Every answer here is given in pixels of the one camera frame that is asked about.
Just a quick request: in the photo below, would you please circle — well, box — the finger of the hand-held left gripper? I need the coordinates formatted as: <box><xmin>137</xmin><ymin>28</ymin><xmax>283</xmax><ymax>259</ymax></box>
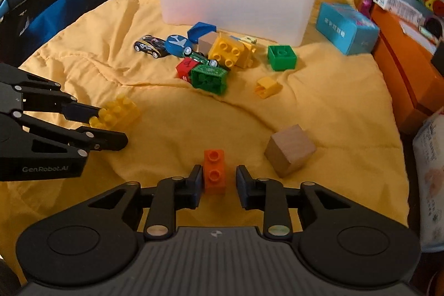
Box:
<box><xmin>0</xmin><ymin>62</ymin><xmax>103</xmax><ymax>123</ymax></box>
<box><xmin>12</xmin><ymin>110</ymin><xmax>129</xmax><ymax>158</ymax></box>

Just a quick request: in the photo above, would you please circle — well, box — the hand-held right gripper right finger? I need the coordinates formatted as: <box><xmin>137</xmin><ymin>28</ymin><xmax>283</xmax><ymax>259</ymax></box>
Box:
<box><xmin>236</xmin><ymin>165</ymin><xmax>358</xmax><ymax>239</ymax></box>

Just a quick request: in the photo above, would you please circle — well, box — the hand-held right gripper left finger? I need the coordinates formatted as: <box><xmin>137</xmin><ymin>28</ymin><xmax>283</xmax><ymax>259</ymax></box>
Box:
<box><xmin>83</xmin><ymin>164</ymin><xmax>205</xmax><ymax>239</ymax></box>

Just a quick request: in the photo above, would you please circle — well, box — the orange building brick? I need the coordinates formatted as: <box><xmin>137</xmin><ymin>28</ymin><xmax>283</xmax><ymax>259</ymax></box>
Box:
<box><xmin>204</xmin><ymin>149</ymin><xmax>228</xmax><ymax>194</ymax></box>

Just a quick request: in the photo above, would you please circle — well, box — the green cube building brick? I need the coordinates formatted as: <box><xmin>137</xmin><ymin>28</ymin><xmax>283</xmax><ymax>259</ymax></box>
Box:
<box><xmin>267</xmin><ymin>44</ymin><xmax>298</xmax><ymax>72</ymax></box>

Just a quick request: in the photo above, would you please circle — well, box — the large yellow building brick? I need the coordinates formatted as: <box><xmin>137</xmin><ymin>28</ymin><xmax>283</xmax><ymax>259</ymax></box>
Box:
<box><xmin>207</xmin><ymin>35</ymin><xmax>258</xmax><ymax>69</ymax></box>

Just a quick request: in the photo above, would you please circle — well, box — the large wooden cube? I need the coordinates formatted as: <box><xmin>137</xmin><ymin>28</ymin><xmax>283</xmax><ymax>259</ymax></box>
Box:
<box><xmin>264</xmin><ymin>124</ymin><xmax>317</xmax><ymax>179</ymax></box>

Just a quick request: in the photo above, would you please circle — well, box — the black striped toy car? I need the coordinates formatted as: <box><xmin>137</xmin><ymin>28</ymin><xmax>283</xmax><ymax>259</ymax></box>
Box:
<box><xmin>134</xmin><ymin>35</ymin><xmax>169</xmax><ymax>59</ymax></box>

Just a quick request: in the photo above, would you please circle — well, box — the black blue bag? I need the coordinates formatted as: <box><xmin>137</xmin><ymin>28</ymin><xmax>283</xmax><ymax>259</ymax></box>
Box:
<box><xmin>0</xmin><ymin>0</ymin><xmax>127</xmax><ymax>66</ymax></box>

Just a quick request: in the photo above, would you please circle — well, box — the small yellow building brick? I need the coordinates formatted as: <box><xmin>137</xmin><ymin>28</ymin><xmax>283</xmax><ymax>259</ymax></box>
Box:
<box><xmin>256</xmin><ymin>76</ymin><xmax>280</xmax><ymax>100</ymax></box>

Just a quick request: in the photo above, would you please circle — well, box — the green printed building brick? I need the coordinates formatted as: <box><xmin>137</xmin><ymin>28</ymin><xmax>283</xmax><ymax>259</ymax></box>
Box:
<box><xmin>190</xmin><ymin>64</ymin><xmax>229</xmax><ymax>95</ymax></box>

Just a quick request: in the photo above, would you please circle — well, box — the red building brick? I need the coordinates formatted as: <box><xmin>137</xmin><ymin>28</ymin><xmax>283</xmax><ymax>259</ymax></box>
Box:
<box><xmin>176</xmin><ymin>58</ymin><xmax>202</xmax><ymax>82</ymax></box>

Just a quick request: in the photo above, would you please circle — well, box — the blue disc with white plane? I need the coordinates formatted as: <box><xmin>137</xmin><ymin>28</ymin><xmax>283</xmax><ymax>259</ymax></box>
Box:
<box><xmin>165</xmin><ymin>34</ymin><xmax>193</xmax><ymax>58</ymax></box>

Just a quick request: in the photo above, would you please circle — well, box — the yellow blanket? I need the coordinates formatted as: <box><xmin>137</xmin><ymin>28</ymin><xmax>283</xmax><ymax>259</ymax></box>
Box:
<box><xmin>0</xmin><ymin>0</ymin><xmax>412</xmax><ymax>286</ymax></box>

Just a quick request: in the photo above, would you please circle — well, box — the green toy car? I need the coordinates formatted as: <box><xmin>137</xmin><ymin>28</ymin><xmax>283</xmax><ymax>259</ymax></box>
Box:
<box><xmin>185</xmin><ymin>51</ymin><xmax>223</xmax><ymax>69</ymax></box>

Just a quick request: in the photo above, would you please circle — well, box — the small wooden cube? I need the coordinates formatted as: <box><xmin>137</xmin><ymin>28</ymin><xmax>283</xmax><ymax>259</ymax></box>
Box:
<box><xmin>198</xmin><ymin>32</ymin><xmax>223</xmax><ymax>55</ymax></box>

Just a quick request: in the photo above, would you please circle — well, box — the blue arch block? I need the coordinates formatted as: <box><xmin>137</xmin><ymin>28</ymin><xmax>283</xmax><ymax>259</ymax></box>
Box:
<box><xmin>187</xmin><ymin>22</ymin><xmax>217</xmax><ymax>43</ymax></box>

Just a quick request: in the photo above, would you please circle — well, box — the white plastic bag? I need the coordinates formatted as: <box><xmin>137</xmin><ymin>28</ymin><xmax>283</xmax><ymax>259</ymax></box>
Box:
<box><xmin>412</xmin><ymin>109</ymin><xmax>444</xmax><ymax>253</ymax></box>

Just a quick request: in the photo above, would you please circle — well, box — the blue tissue box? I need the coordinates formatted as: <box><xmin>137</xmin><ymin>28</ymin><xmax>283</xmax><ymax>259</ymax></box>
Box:
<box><xmin>316</xmin><ymin>2</ymin><xmax>380</xmax><ymax>56</ymax></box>

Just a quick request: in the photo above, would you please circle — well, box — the orange box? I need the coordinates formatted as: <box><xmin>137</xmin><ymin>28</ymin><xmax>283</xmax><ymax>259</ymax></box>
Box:
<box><xmin>369</xmin><ymin>3</ymin><xmax>444</xmax><ymax>135</ymax></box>

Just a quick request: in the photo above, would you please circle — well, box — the black block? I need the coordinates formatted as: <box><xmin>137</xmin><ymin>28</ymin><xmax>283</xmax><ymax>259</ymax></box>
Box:
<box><xmin>432</xmin><ymin>41</ymin><xmax>444</xmax><ymax>78</ymax></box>

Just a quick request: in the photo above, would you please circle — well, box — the white puzzle box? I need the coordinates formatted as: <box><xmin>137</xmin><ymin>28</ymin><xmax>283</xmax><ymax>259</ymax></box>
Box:
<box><xmin>373</xmin><ymin>0</ymin><xmax>441</xmax><ymax>43</ymax></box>

